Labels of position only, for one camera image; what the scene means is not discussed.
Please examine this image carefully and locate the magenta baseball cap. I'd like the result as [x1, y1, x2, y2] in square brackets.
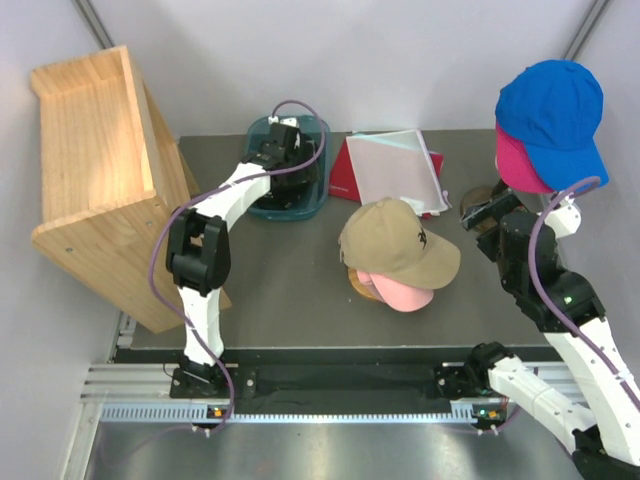
[495, 124, 553, 194]

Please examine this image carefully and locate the blue baseball cap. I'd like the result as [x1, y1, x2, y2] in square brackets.
[495, 60, 609, 193]

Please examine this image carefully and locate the tan baseball cap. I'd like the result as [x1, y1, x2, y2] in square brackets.
[338, 197, 461, 290]

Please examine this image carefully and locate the salmon pink baseball cap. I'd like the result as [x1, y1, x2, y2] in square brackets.
[354, 270, 434, 313]

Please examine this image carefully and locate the black baseball cap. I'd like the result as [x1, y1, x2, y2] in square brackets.
[256, 185, 313, 211]

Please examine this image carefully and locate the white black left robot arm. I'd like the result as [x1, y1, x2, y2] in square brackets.
[166, 117, 326, 398]

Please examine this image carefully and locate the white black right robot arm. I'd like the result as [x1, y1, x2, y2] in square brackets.
[460, 189, 639, 479]

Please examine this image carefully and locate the teal plastic container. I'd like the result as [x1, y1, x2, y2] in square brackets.
[245, 115, 334, 221]

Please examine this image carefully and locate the cream mannequin head stand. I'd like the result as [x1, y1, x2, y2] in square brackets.
[459, 178, 516, 235]

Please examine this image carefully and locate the red booklet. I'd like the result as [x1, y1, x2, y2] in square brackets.
[329, 139, 444, 203]

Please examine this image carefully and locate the translucent zip document pouch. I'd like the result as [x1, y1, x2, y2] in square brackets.
[346, 130, 451, 216]

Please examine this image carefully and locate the round wooden hat stand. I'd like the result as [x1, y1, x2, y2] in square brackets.
[347, 267, 385, 302]

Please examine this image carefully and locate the wooden shelf box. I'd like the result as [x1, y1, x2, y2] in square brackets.
[29, 44, 233, 334]

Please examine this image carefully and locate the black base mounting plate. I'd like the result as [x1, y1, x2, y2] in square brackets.
[173, 342, 513, 401]

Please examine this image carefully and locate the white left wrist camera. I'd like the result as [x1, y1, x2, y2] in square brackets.
[267, 115, 299, 128]

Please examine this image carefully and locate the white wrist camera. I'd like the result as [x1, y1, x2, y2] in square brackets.
[544, 198, 582, 239]
[267, 115, 299, 128]

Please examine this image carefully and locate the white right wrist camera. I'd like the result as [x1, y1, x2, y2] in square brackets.
[544, 198, 582, 239]

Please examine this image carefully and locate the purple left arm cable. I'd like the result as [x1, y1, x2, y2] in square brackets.
[148, 99, 328, 436]

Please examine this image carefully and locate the grey slotted cable duct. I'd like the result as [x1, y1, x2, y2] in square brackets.
[100, 403, 500, 425]

